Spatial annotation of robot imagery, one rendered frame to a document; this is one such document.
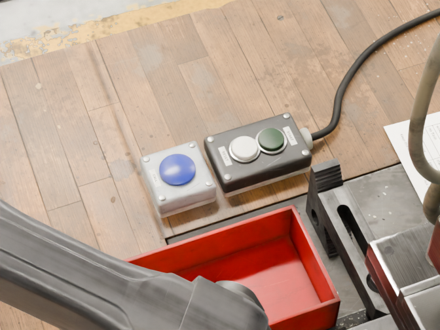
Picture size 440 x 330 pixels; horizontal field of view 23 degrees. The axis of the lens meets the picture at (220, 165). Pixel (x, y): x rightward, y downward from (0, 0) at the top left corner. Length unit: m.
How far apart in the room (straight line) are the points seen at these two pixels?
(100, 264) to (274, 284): 0.46
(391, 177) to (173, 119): 0.26
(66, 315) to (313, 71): 0.68
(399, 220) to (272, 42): 0.29
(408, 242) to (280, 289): 0.26
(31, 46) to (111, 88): 1.26
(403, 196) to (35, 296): 0.61
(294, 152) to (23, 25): 1.47
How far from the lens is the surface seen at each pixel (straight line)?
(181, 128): 1.24
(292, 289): 1.13
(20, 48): 2.53
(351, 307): 1.13
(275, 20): 1.35
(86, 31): 2.54
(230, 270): 1.14
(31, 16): 2.59
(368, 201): 1.20
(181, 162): 1.17
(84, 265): 0.69
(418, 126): 0.69
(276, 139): 1.19
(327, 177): 1.11
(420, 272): 0.89
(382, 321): 1.03
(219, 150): 1.19
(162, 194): 1.16
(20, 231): 0.69
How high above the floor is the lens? 1.91
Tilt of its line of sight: 56 degrees down
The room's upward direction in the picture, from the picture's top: straight up
